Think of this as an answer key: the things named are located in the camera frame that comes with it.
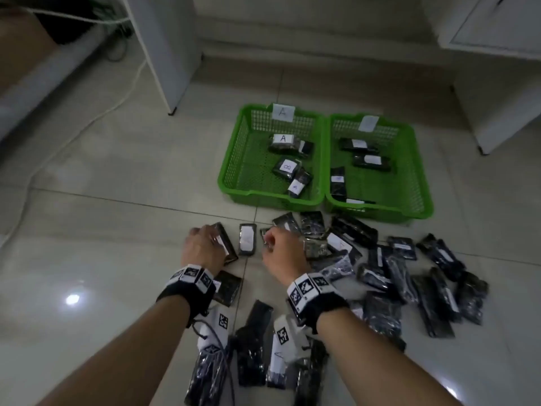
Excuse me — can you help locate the white desk cabinet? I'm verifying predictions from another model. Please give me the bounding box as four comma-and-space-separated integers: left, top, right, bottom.
437, 0, 541, 156

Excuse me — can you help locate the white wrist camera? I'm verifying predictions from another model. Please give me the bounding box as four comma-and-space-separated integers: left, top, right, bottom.
272, 315, 312, 363
196, 305, 232, 356

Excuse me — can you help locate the black wristband with marker tags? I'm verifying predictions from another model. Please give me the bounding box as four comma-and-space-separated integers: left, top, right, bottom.
286, 271, 351, 336
155, 263, 218, 328

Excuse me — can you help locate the white floor cable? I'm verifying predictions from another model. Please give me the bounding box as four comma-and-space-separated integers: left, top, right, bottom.
21, 6, 132, 25
0, 59, 148, 250

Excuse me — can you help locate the black camera cable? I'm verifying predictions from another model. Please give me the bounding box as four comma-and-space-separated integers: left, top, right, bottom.
190, 317, 237, 406

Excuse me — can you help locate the grey low platform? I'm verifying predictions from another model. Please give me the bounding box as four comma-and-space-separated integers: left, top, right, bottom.
0, 25, 107, 140

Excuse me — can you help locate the person's right hand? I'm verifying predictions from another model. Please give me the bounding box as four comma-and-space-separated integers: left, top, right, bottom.
261, 227, 312, 288

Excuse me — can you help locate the green plastic basket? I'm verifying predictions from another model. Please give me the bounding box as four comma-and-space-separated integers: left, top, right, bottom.
217, 103, 327, 209
323, 112, 435, 221

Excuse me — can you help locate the pile of black packets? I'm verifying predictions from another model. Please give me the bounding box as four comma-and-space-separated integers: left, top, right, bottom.
184, 211, 490, 406

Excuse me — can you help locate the person's left forearm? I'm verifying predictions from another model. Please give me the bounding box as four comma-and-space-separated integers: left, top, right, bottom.
37, 296, 192, 406

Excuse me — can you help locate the person's right forearm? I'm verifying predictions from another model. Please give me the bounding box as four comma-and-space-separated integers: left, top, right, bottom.
314, 307, 462, 406

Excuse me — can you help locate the person's left hand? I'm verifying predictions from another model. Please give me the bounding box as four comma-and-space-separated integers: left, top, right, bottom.
182, 224, 227, 277

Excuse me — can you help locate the white desk side panel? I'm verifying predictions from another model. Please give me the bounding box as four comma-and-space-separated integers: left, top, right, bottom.
120, 0, 203, 116

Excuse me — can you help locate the brown cardboard box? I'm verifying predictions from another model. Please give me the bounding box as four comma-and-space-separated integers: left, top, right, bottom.
0, 7, 58, 96

